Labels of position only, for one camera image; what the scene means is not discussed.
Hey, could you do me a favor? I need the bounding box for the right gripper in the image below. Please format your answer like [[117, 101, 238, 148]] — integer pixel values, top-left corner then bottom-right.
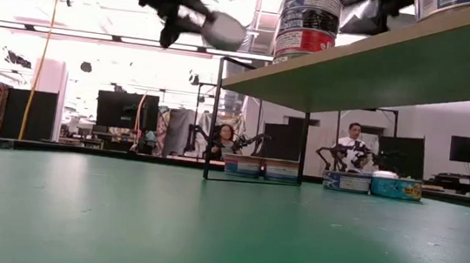
[[339, 0, 415, 41]]

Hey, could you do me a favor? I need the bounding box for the teal label seafood can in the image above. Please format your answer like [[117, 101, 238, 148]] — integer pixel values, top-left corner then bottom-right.
[[368, 175, 424, 203]]

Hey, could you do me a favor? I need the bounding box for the grey draped cloth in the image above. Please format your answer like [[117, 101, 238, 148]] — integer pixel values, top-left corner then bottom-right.
[[164, 106, 197, 144]]

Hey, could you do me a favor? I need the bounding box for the person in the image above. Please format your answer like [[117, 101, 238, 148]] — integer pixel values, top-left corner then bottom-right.
[[331, 119, 379, 176], [210, 122, 240, 161]]

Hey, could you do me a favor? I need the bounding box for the black partition panel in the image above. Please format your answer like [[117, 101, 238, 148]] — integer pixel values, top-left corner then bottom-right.
[[377, 133, 427, 181], [260, 113, 321, 165]]

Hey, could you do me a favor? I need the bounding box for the small white round object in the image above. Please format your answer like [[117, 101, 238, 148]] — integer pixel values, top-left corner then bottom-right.
[[372, 169, 399, 180]]

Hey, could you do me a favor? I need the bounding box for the black board panel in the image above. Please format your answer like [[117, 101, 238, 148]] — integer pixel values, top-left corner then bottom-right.
[[0, 87, 59, 144]]

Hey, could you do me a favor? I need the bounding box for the black background table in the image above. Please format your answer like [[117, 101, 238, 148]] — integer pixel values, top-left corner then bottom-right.
[[423, 169, 470, 198]]

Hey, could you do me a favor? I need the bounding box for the green table mat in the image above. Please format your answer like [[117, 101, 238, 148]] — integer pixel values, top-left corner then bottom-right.
[[0, 144, 470, 263]]

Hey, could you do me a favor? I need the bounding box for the orange hanging cable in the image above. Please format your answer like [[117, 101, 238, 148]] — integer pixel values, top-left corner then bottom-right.
[[132, 90, 149, 140]]

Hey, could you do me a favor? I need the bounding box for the yellow extension cable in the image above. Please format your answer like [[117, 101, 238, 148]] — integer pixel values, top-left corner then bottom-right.
[[17, 0, 64, 144]]

